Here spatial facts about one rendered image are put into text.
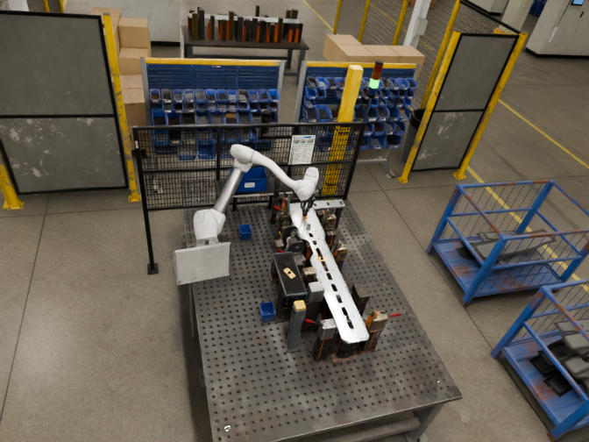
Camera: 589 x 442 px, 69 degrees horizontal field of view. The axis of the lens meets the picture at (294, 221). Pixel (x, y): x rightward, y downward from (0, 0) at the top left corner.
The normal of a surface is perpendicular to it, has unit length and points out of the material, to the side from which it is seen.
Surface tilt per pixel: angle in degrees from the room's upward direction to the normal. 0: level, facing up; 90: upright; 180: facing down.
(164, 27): 90
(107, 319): 0
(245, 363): 0
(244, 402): 0
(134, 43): 90
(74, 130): 89
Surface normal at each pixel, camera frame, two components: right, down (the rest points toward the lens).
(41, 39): 0.25, 0.64
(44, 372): 0.13, -0.75
